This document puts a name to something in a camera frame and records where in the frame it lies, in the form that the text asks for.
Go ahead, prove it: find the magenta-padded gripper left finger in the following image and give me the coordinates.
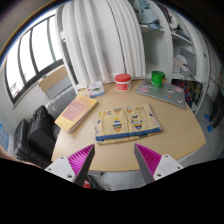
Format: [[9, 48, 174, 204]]
[[44, 143, 96, 187]]

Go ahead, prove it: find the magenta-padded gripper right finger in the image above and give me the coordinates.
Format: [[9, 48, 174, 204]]
[[133, 142, 185, 185]]

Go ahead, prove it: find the yellow fish-print towel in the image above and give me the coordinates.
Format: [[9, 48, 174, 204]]
[[94, 103, 163, 145]]

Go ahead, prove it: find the yellow and pink book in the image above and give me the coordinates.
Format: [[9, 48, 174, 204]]
[[54, 95, 99, 135]]

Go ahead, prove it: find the silver ribbed suitcase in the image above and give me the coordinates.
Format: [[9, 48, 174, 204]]
[[44, 85, 79, 120]]

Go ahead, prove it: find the grey laptop with stickers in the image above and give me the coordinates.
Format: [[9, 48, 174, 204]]
[[134, 78, 187, 110]]

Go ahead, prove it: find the small white card box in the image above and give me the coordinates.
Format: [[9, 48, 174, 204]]
[[86, 80, 106, 99]]

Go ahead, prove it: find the brown cardboard box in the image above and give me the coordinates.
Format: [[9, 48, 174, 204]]
[[37, 65, 73, 100]]

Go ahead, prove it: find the green round jar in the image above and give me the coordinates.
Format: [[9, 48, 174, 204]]
[[150, 69, 167, 89]]

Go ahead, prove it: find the red-lidded white jar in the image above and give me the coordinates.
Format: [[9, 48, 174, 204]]
[[114, 73, 133, 93]]

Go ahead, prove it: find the black-framed window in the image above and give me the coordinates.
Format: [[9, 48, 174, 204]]
[[3, 14, 65, 105]]

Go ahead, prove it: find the white shelf unit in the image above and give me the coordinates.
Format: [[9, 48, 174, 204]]
[[132, 0, 212, 115]]

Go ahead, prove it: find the white curtain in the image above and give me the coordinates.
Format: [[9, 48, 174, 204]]
[[55, 0, 148, 90]]

